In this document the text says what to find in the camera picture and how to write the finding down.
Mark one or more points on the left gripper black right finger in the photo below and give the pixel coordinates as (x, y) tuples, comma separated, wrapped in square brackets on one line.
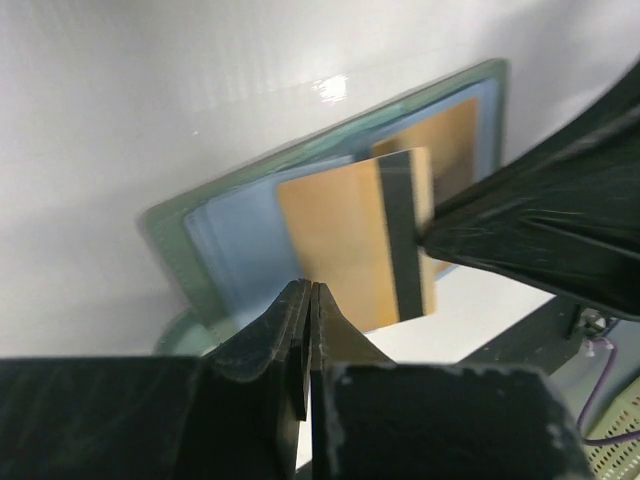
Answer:
[(373, 418)]

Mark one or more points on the gold VIP card in holder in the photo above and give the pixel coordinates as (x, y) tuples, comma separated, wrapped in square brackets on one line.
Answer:
[(445, 150)]

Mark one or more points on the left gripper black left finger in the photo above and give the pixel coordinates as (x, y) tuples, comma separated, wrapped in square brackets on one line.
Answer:
[(233, 413)]

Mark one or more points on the green card holder wallet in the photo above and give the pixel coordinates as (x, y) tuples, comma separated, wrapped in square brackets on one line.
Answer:
[(225, 243)]

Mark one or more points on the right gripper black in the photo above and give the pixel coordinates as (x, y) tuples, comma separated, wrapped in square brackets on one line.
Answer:
[(566, 220)]

